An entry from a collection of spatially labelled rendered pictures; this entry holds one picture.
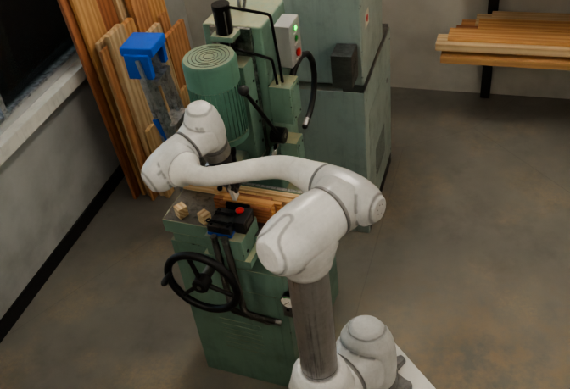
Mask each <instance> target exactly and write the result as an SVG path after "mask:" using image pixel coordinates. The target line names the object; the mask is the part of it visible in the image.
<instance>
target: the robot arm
mask: <svg viewBox="0 0 570 389"><path fill-rule="evenodd" d="M202 157H203V158H204V160H205V161H206V162H207V163H206V165H205V166H201V165H200V162H199V160H200V159H201V158H202ZM141 172H142V173H141V177H142V180H143V181H144V182H145V184H146V185H147V186H148V188H149V189H150V190H151V191H152V192H166V191H168V190H170V189H171V188H172V187H178V186H179V187H184V186H188V185H194V186H224V187H225V188H226V190H227V191H228V192H229V193H230V195H231V197H232V201H237V200H238V196H239V192H238V191H239V187H240V186H241V184H242V183H243V182H249V181H261V180H269V179H280V180H285V181H289V182H291V183H292V184H294V185H295V186H296V187H298V189H300V190H301V191H302V192H303V194H301V195H299V196H298V197H296V198H295V199H294V200H292V201H291V202H289V203H288V204H286V205H285V206H284V207H282V208H281V209H280V210H278V211H277V212H276V213H275V214H274V215H273V216H271V217H270V219H269V220H268V221H267V222H266V223H265V225H264V226H263V228H262V230H261V231H260V234H259V235H258V237H257V239H256V252H257V255H258V258H259V260H260V262H261V263H262V264H263V265H264V267H265V268H266V269H267V270H269V271H270V272H271V273H272V274H274V275H278V276H286V277H287V278H288V289H289V295H290V300H291V306H292V311H293V322H294V328H295V333H296V339H297V344H298V350H299V358H298V359H297V360H296V362H295V363H294V365H293V370H292V375H291V378H290V382H289V384H288V389H412V383H411V382H410V381H408V380H407V379H405V378H404V377H402V376H401V375H400V374H399V373H398V370H399V369H400V368H401V367H402V366H403V365H404V364H405V357H403V356H402V355H399V356H397V354H396V347H395V343H394V338H393V336H392V334H391V332H390V330H389V329H388V327H387V326H386V325H385V324H384V323H383V322H382V321H381V320H379V319H377V318H376V317H373V316H370V315H359V316H356V317H354V318H353V319H352V320H350V321H349V322H348V323H347V324H346V325H345V326H344V328H343V329H342V330H341V333H340V337H339V338H338V339H337V341H336V338H335V330H334V321H333V305H332V296H331V287H330V279H329V270H330V269H331V268H332V265H333V260H334V257H335V253H336V251H337V248H338V244H339V240H340V238H342V237H343V236H344V235H345V234H347V233H348V232H350V231H352V230H353V229H354V228H356V227H357V226H358V225H361V226H369V225H373V224H375V223H377V222H378V221H379V220H380V219H381V218H382V217H383V214H384V212H385V208H386V200H385V198H384V197H383V195H382V193H381V192H380V190H379V189H378V188H377V187H376V186H375V185H374V184H372V183H371V182H370V181H369V180H368V179H366V178H365V177H363V176H361V175H359V174H357V173H355V172H353V171H351V170H349V169H345V168H343V167H339V166H336V165H333V164H328V163H323V162H317V161H313V160H309V159H305V158H298V157H294V156H286V155H275V156H266V157H261V158H252V159H248V160H244V161H238V162H234V163H233V162H232V155H231V147H230V145H229V142H228V140H227V137H226V128H225V125H224V122H223V120H222V118H221V116H220V114H219V113H218V111H217V110H216V108H215V107H214V106H213V105H212V104H210V103H208V102H206V101H205V100H197V101H194V102H191V103H189V104H188V106H187V107H186V110H185V114H184V121H183V123H182V126H181V127H180V129H179V130H178V132H177V133H176V134H175V135H173V136H172V137H170V138H169V139H167V140H166V141H165V142H163V143H162V144H161V145H160V146H159V147H158V148H157V149H156V150H155V151H154V152H153V153H152V154H151V155H150V156H149V157H148V159H147V160H146V162H145V163H144V165H143V167H142V170H141Z"/></svg>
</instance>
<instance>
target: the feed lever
mask: <svg viewBox="0 0 570 389"><path fill-rule="evenodd" d="M237 91H238V93H239V95H241V96H245V97H246V98H247V99H248V100H249V101H250V103H251V104H252V105H253V106H254V108H255V109H256V110H257V111H258V113H259V114H260V115H261V117H262V118H263V119H264V120H265V122H266V123H267V124H268V125H269V126H270V127H271V131H270V141H271V142H275V143H281V144H284V143H285V142H286V141H287V139H288V129H287V128H286V127H280V126H274V125H273V124H272V123H271V122H270V120H269V119H268V118H267V116H266V115H265V114H264V112H263V111H262V110H261V108H260V107H259V106H258V104H257V103H256V102H255V101H254V99H253V98H252V97H251V96H250V95H249V88H248V87H247V86H246V85H241V86H240V87H239V88H238V90H237Z"/></svg>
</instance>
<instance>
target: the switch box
mask: <svg viewBox="0 0 570 389"><path fill-rule="evenodd" d="M294 25H297V32H296V33H295V34H294V32H295V30H294V29H293V28H294ZM274 29H275V33H276V39H277V47H278V52H279V57H280V61H281V66H282V67H283V68H293V67H294V66H295V65H296V64H297V62H298V61H299V59H300V57H301V56H302V48H301V40H300V31H299V16H298V15H297V14H282V15H281V17H280V18H279V19H278V21H277V22H276V23H275V24H274ZM295 35H298V43H297V44H296V46H295V43H296V41H295V40H294V38H295ZM298 48H300V49H301V54H300V56H299V58H298V60H297V57H298V56H297V54H296V51H297V49H298Z"/></svg>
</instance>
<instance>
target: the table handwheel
mask: <svg viewBox="0 0 570 389"><path fill-rule="evenodd" d="M180 260H186V261H187V262H188V264H189V265H190V267H191V269H192V270H193V273H194V274H195V276H196V277H195V279H194V280H193V283H192V287H191V288H189V289H187V290H186V291H184V290H183V289H181V287H180V286H179V285H178V284H177V282H176V280H175V279H174V276H173V275H172V277H171V278H170V281H169V283H168V285H169V286H170V288H171V289H172V290H173V292H174V293H175V294H176V295H177V296H178V297H180V298H181V299H182V300H184V301H185V302H186V303H189V304H190V305H192V306H194V307H195V308H199V309H202V310H204V311H207V312H211V313H225V312H228V311H231V310H233V309H234V308H236V307H237V306H238V304H239V302H240V300H241V288H240V285H239V284H238V281H237V279H236V278H235V276H234V275H233V274H232V272H231V271H230V270H229V269H228V268H226V267H225V266H224V265H223V264H221V263H220V262H218V261H216V260H215V259H213V258H211V257H209V256H206V255H204V254H202V253H195V252H179V253H174V254H173V255H171V256H170V257H169V258H168V259H167V260H166V262H165V266H164V274H165V275H166V274H167V273H168V272H169V271H171V272H172V266H173V264H174V263H175V262H177V261H180ZM193 260H194V261H198V262H200V263H203V264H206V267H205V269H204V271H203V273H199V272H198V270H197V268H196V266H195V264H194V263H193ZM215 271H218V272H219V273H220V274H221V275H222V276H224V278H225V279H226V280H227V281H228V283H229V284H230V286H231V288H232V292H233V293H232V292H229V291H226V290H224V289H221V288H219V287H218V286H214V285H212V279H211V277H212V275H213V274H214V273H215ZM209 289H211V290H213V291H216V292H219V293H222V294H224V295H226V296H228V297H231V298H232V300H231V302H229V303H226V304H222V305H214V304H209V303H204V302H202V301H199V300H198V299H196V298H194V297H192V296H190V295H189V294H190V293H191V292H193V291H196V292H199V293H206V292H207V291H208V290H209Z"/></svg>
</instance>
